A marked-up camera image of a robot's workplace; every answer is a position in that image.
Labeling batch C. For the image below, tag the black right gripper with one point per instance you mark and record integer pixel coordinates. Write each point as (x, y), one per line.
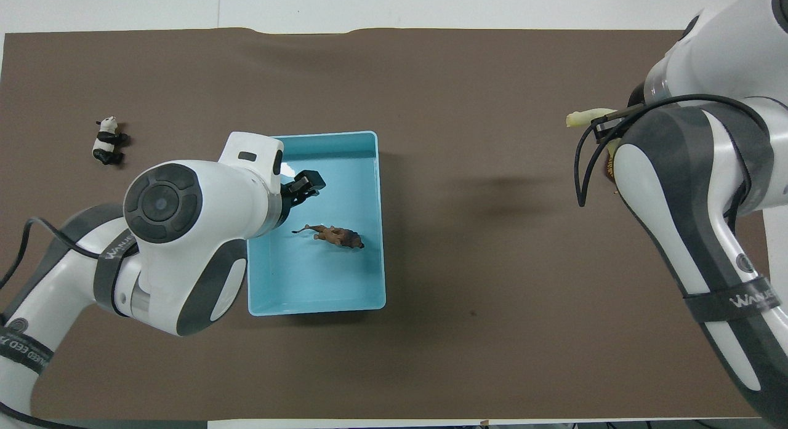
(636, 96)

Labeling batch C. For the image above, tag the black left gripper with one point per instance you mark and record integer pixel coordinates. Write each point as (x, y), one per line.
(289, 201)

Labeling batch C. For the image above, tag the cream white horse toy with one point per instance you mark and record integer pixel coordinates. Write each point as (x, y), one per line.
(585, 117)

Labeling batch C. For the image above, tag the brown lion toy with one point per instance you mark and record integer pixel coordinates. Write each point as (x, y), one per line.
(335, 236)

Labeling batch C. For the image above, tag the orange striped tiger toy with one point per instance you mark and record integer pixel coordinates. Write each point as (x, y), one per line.
(610, 164)

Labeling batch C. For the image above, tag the black white panda toy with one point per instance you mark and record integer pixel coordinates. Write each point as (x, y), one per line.
(106, 143)

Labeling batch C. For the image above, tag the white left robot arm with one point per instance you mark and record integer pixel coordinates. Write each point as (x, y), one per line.
(184, 244)

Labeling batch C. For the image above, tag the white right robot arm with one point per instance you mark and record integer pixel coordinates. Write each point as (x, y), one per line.
(695, 189)

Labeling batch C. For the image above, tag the light blue storage box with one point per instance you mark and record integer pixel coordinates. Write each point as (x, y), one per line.
(320, 281)

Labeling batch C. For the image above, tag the brown table mat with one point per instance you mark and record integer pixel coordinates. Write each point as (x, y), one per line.
(480, 281)

